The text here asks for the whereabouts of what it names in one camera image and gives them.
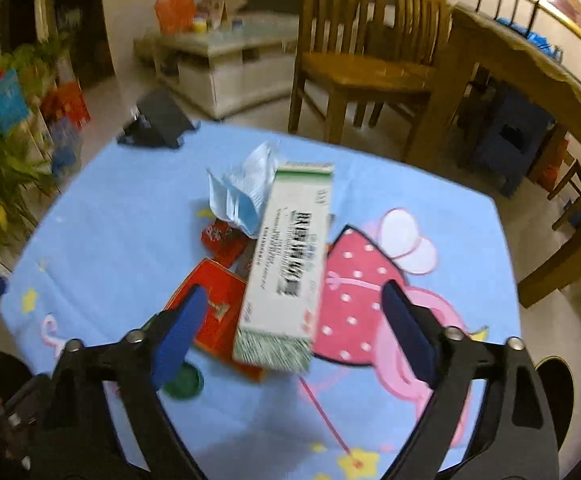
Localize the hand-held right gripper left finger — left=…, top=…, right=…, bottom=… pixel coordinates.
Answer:
left=25, top=284, right=209, bottom=480

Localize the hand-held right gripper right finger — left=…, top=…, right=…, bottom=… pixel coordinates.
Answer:
left=381, top=280, right=561, bottom=480

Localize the white green medicine box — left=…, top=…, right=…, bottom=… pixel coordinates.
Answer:
left=231, top=161, right=335, bottom=374

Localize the green bottle cap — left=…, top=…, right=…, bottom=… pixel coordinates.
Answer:
left=163, top=362, right=205, bottom=401

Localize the red gold-trimmed box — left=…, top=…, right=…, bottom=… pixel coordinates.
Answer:
left=163, top=258, right=266, bottom=383

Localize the small red packet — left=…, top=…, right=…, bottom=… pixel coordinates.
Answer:
left=200, top=219, right=251, bottom=269

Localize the green potted plant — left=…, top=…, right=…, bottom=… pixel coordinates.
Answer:
left=0, top=110, right=62, bottom=248

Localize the blue cartoon printed tablecloth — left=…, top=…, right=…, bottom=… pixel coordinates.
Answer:
left=0, top=120, right=524, bottom=480

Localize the blue white face mask wrapper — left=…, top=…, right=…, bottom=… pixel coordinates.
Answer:
left=206, top=141, right=280, bottom=240

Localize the black phone stand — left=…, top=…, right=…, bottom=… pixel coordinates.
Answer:
left=116, top=89, right=196, bottom=150

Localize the blue plastic stool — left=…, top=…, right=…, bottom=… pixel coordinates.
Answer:
left=465, top=85, right=556, bottom=198

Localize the white coffee table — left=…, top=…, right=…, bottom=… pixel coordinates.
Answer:
left=133, top=12, right=301, bottom=121

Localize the wooden dining table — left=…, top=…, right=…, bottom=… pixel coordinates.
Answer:
left=403, top=2, right=581, bottom=309

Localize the blue cloth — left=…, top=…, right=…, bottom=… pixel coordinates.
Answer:
left=495, top=17, right=564, bottom=59

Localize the orange plastic bag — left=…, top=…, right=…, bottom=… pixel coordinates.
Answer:
left=154, top=0, right=196, bottom=36

